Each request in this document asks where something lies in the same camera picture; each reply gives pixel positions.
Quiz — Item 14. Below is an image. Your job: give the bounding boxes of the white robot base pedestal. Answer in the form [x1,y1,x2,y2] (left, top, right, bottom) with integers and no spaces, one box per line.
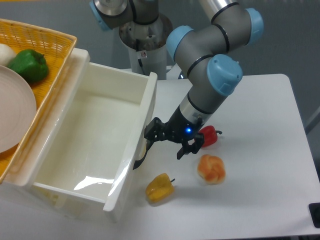
[118,13,173,80]

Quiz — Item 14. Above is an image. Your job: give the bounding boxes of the yellow woven basket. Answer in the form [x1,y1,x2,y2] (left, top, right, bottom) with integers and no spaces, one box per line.
[0,19,77,182]

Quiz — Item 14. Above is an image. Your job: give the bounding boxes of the orange knotted bread roll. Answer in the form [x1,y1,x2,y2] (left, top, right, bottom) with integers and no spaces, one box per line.
[197,154,226,185]

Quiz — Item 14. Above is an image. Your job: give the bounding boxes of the white drawer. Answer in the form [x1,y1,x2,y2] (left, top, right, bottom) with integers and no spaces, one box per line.
[26,62,158,213]

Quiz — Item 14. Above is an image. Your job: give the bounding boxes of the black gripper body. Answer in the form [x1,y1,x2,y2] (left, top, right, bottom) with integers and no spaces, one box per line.
[163,107,203,144]

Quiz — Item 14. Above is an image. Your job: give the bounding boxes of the black object at table edge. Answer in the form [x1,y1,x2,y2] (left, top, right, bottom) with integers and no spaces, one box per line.
[308,202,320,229]

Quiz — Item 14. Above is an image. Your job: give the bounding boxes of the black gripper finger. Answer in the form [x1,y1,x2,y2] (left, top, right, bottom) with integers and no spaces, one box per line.
[176,133,205,160]
[144,117,167,141]

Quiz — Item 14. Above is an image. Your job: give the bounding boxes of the black top drawer handle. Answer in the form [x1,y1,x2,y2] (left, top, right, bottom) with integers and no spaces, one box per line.
[132,140,154,170]

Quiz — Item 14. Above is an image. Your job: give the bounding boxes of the green bell pepper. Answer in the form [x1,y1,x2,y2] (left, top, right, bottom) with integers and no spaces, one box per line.
[7,49,49,84]

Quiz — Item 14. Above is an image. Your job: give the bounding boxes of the red bell pepper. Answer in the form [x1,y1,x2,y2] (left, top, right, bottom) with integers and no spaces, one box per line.
[199,125,223,148]

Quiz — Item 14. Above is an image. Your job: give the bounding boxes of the yellow bell pepper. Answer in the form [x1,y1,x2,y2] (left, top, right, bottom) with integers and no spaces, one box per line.
[145,173,175,203]

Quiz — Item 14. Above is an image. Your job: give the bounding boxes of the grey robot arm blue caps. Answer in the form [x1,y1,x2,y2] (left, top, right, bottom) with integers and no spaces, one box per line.
[89,0,264,158]

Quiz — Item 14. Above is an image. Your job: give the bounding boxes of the pink plate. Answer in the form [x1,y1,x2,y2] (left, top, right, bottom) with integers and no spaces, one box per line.
[0,66,37,152]

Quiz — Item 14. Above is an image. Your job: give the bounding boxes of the white drawer cabinet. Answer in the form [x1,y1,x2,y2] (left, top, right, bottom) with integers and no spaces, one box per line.
[3,48,109,218]

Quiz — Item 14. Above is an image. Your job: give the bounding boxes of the white round onion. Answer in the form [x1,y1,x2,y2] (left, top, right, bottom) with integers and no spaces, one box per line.
[0,43,17,67]

